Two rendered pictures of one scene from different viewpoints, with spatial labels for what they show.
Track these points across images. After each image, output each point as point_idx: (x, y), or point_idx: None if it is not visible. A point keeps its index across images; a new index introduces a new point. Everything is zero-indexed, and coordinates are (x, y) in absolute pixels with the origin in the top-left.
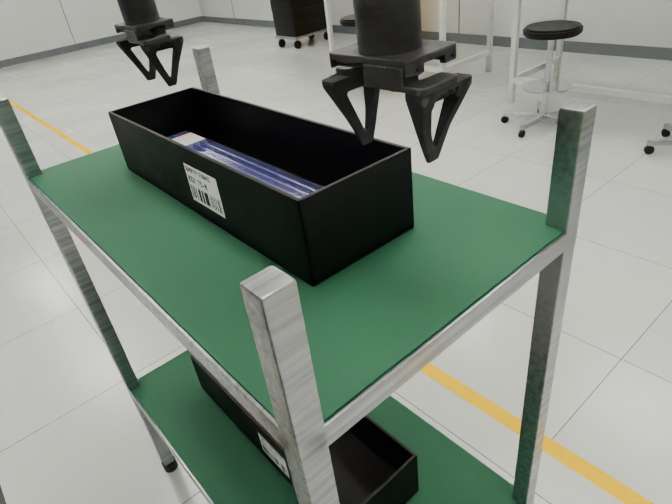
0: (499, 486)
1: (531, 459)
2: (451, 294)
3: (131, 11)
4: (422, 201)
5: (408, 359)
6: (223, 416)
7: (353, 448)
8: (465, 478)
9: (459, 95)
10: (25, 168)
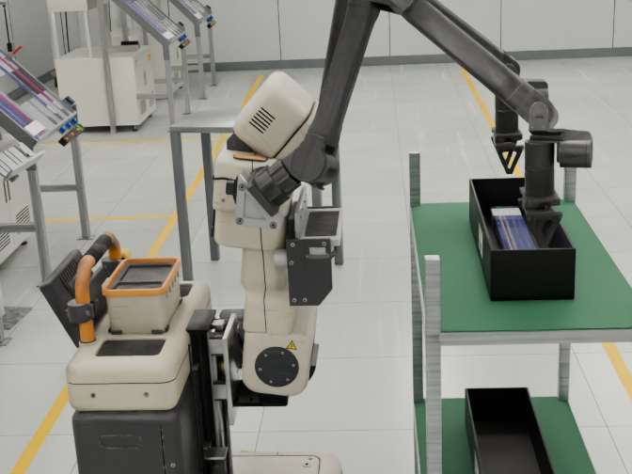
0: None
1: None
2: (544, 323)
3: (499, 124)
4: (600, 292)
5: (494, 332)
6: (466, 446)
7: None
8: None
9: (554, 221)
10: (411, 198)
